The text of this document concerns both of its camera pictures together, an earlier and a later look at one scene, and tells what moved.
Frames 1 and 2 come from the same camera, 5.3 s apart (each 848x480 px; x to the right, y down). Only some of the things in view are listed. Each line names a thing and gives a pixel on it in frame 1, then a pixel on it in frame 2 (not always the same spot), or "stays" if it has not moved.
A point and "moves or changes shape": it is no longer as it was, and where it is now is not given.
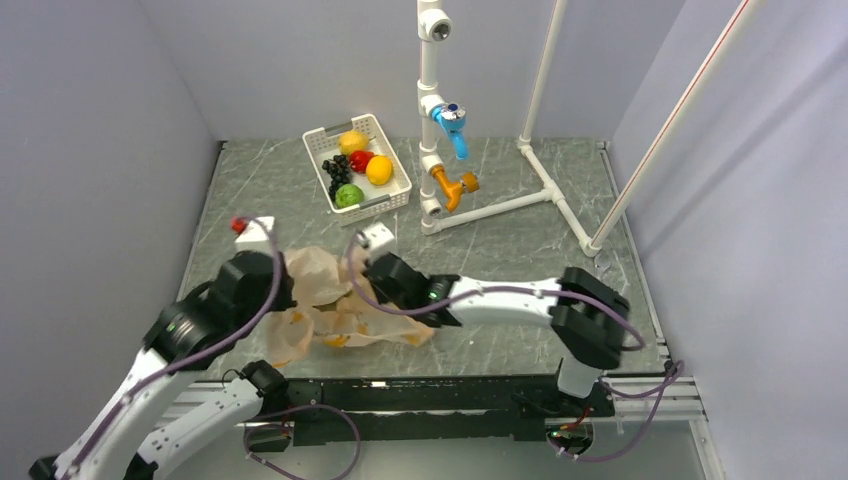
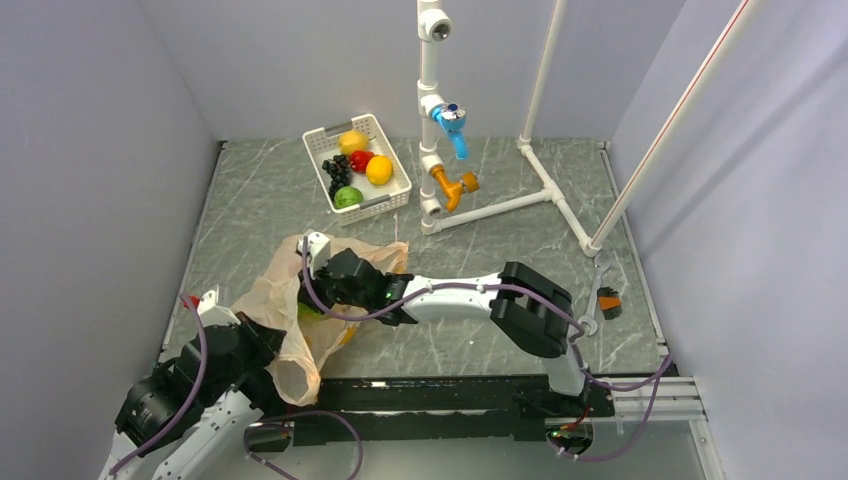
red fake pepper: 359,160 stays
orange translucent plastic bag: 336,303 moves or changes shape
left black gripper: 285,298 → 266,341
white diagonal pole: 671,126 stays
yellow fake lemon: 352,140 stays
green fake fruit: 348,195 stays
